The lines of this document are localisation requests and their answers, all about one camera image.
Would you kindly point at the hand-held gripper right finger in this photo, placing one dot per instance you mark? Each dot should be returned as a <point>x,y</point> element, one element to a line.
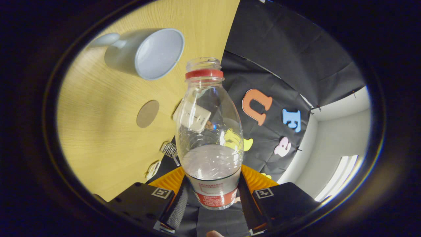
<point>286,204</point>

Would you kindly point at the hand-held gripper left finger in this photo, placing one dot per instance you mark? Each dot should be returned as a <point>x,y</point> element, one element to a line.
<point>141,205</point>

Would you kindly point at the clear juice bottle red label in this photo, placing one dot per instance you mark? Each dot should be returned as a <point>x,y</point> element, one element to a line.
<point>210,164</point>

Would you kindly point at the round brown coaster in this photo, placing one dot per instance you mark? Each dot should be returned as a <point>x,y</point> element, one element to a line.
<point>148,114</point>

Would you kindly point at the white cup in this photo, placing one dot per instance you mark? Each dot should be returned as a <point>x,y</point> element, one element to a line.
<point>158,54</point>

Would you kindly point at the white divided snack dish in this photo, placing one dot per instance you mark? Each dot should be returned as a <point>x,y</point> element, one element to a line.
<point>153,170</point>

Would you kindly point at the large ceiling light panel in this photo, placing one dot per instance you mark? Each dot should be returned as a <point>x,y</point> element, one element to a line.
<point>338,177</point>

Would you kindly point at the wooden table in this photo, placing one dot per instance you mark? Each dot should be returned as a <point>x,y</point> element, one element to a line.
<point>98,131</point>

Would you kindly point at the white kitchen appliance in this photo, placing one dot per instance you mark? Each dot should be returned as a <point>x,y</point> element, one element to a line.
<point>192,116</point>

